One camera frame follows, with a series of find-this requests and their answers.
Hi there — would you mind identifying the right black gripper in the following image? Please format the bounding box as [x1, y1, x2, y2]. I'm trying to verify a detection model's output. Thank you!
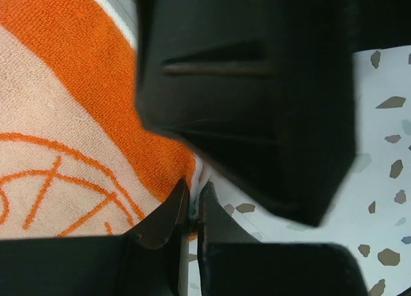
[135, 0, 410, 227]

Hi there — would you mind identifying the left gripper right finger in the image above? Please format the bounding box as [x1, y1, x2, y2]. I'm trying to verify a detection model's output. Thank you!
[198, 182, 368, 296]

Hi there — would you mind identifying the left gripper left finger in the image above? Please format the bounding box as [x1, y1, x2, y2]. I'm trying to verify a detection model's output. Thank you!
[1, 180, 189, 295]

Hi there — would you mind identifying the orange Doraemon towel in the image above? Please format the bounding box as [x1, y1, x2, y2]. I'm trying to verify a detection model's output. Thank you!
[1, 0, 211, 239]

